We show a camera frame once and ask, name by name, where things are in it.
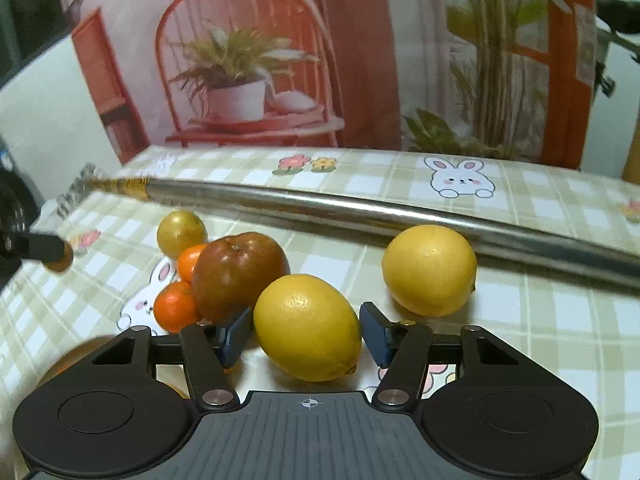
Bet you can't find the large yellow lemon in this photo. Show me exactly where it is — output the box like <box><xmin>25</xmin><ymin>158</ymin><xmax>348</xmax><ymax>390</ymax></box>
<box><xmin>252</xmin><ymin>273</ymin><xmax>363</xmax><ymax>382</ymax></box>
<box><xmin>381</xmin><ymin>225</ymin><xmax>477</xmax><ymax>317</ymax></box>

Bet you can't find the printed room backdrop cloth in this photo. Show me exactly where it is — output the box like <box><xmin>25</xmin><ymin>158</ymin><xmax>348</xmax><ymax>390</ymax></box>
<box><xmin>52</xmin><ymin>0</ymin><xmax>601</xmax><ymax>171</ymax></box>

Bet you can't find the steel rod with gold tip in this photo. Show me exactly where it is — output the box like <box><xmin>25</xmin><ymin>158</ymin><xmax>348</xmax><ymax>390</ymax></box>
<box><xmin>57</xmin><ymin>162</ymin><xmax>640</xmax><ymax>301</ymax></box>

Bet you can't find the brown wooden board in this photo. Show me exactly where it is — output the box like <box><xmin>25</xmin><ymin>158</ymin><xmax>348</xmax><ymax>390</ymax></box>
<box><xmin>621</xmin><ymin>125</ymin><xmax>640</xmax><ymax>186</ymax></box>

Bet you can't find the red apple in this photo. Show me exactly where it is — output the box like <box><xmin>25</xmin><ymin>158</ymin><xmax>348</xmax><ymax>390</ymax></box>
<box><xmin>192</xmin><ymin>232</ymin><xmax>291</xmax><ymax>323</ymax></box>

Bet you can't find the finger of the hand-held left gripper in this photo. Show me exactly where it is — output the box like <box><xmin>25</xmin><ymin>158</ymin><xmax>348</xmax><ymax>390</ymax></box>
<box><xmin>21</xmin><ymin>231</ymin><xmax>74</xmax><ymax>267</ymax></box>

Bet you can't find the small golden yellow citrus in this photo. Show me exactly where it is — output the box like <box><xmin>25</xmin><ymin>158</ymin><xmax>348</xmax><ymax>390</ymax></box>
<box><xmin>157</xmin><ymin>210</ymin><xmax>208</xmax><ymax>261</ymax></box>

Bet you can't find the small orange tangerine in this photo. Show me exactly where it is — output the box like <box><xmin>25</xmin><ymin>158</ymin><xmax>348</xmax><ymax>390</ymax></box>
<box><xmin>177</xmin><ymin>244</ymin><xmax>207</xmax><ymax>283</ymax></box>
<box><xmin>153</xmin><ymin>281</ymin><xmax>201</xmax><ymax>333</ymax></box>

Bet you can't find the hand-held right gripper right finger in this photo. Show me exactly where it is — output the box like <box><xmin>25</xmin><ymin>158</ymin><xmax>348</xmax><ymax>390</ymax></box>
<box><xmin>359</xmin><ymin>301</ymin><xmax>523</xmax><ymax>409</ymax></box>

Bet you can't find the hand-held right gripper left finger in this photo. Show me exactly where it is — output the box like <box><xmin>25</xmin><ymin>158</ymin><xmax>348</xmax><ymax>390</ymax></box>
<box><xmin>90</xmin><ymin>305</ymin><xmax>253</xmax><ymax>410</ymax></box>

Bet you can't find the dark window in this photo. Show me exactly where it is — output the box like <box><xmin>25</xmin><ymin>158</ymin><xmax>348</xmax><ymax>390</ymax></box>
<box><xmin>0</xmin><ymin>0</ymin><xmax>66</xmax><ymax>81</ymax></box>

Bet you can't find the checked rabbit print tablecloth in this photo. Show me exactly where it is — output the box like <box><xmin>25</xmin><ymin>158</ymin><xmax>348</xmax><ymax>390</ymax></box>
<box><xmin>0</xmin><ymin>145</ymin><xmax>640</xmax><ymax>480</ymax></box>

